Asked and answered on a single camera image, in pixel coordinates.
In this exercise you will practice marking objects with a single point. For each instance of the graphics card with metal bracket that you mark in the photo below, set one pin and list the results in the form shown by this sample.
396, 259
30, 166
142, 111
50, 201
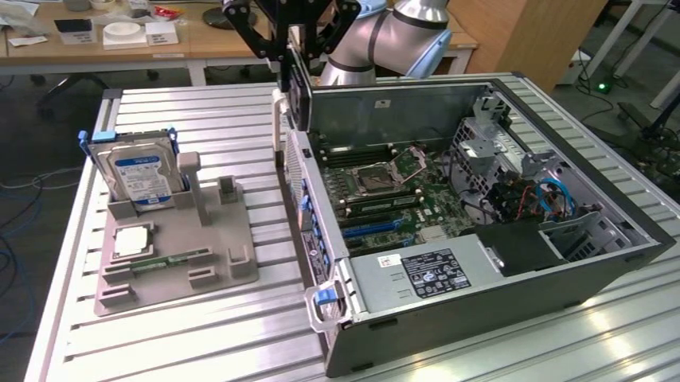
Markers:
297, 91

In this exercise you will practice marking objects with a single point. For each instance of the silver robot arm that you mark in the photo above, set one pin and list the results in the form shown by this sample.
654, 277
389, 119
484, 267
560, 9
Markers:
372, 36

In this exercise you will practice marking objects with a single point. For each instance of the black round lamp base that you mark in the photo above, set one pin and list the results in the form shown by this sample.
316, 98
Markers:
214, 19

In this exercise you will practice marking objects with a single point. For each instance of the plain white box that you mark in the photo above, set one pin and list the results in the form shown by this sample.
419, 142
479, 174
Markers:
162, 36

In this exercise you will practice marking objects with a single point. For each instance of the red and white packet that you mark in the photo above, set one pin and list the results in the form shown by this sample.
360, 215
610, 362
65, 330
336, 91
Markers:
166, 13

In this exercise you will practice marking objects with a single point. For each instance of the white box with round dish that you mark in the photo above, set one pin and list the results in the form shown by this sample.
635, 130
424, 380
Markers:
125, 36

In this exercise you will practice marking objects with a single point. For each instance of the white cup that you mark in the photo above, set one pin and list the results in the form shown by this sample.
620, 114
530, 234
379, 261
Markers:
102, 4

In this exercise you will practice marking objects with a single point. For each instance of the white box with black top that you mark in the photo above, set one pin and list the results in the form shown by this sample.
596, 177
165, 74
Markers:
77, 33

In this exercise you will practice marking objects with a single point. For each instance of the grey cup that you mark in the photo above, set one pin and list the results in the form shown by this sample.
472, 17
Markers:
78, 5

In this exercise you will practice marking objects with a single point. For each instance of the metal socket cover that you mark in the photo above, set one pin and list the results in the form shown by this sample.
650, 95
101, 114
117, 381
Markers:
412, 163

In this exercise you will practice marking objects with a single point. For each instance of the wooden cabinet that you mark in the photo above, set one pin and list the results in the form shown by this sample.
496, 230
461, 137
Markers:
531, 40

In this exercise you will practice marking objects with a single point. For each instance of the CPU socket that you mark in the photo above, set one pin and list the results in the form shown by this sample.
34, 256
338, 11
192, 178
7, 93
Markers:
377, 179

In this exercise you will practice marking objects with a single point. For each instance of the metal disk bay cage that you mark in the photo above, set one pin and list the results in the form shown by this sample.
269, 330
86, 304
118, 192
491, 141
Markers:
479, 149

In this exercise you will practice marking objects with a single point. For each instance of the hard disk in blue caddy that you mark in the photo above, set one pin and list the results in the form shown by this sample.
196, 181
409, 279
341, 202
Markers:
138, 175

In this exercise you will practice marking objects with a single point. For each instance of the wooden desk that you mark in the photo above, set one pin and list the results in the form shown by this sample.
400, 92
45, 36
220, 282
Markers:
33, 53

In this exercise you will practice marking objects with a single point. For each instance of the white paper label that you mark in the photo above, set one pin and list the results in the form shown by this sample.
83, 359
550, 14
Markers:
27, 40

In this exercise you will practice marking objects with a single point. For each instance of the dark RAM stick with labels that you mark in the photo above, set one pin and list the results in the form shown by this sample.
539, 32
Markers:
383, 203

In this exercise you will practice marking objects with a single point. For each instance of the clear plastic bag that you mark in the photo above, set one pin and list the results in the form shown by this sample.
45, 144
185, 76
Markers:
19, 16

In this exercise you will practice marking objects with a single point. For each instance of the green motherboard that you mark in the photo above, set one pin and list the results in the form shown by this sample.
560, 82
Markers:
425, 199

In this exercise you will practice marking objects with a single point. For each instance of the blue expansion slot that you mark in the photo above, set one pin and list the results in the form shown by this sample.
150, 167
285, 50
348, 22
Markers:
372, 230

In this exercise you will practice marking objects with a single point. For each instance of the black box with green light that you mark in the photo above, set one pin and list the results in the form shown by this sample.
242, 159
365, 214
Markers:
602, 86

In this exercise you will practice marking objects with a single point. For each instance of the grey plastic parts rack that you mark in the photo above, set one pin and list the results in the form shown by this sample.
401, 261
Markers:
170, 231

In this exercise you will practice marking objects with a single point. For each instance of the silver CPU chip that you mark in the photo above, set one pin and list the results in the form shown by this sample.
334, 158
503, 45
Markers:
133, 240

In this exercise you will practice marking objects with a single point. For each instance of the green RAM stick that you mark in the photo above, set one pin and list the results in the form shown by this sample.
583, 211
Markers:
170, 259

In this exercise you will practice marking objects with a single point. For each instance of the black equipment base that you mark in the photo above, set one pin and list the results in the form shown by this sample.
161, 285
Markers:
632, 115

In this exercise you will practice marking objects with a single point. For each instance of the grey power supply unit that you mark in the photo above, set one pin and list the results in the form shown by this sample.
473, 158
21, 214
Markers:
372, 278

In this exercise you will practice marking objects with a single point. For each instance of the blue case latch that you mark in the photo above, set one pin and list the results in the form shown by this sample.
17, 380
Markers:
325, 297

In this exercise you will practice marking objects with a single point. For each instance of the slanted metal drive cage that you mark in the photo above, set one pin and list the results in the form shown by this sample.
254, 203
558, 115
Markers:
579, 238

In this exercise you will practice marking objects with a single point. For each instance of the open black PC case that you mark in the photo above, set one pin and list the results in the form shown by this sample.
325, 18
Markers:
479, 318

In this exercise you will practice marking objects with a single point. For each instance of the white desk frame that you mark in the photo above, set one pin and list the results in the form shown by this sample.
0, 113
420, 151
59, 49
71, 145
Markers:
664, 93

